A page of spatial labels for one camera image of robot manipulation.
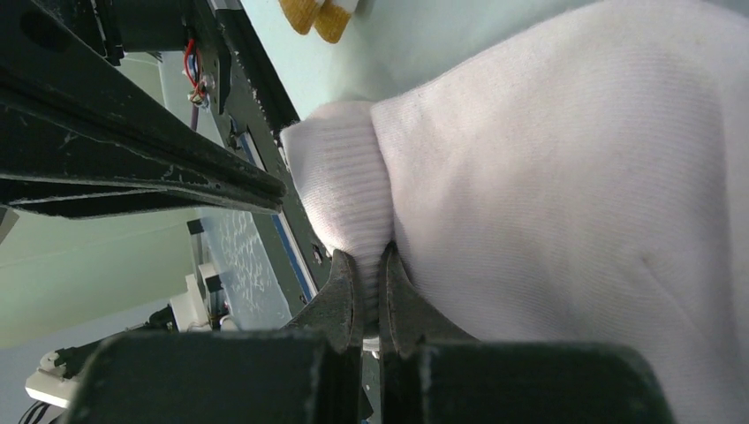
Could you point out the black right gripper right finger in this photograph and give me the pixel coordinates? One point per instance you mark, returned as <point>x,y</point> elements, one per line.
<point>434,372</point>

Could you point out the green snowman sock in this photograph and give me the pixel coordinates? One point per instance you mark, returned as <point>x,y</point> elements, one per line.
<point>329,18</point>

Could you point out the white sock with black stripes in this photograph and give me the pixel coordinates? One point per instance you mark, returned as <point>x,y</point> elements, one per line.
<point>586,179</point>

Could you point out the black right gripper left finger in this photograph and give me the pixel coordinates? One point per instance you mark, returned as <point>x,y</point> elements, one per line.
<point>309,371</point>

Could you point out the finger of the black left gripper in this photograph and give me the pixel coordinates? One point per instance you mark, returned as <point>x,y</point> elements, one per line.
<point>68,117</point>
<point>95,201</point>

